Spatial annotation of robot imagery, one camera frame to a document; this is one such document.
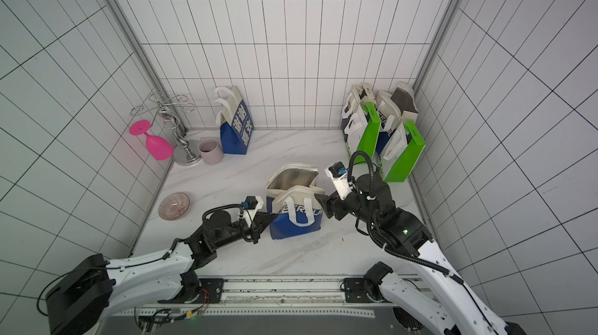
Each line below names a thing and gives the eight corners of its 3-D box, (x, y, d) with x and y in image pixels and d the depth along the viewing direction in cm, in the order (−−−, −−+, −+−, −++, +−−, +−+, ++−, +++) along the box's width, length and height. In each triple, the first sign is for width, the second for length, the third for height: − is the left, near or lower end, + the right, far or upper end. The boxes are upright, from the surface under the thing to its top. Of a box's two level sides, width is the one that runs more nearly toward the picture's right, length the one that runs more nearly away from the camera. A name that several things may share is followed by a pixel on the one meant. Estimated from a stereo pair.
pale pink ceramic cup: (199, 164, 107) (194, 155, 101) (206, 146, 114) (201, 137, 108) (221, 164, 107) (217, 155, 101) (226, 146, 114) (222, 137, 108)
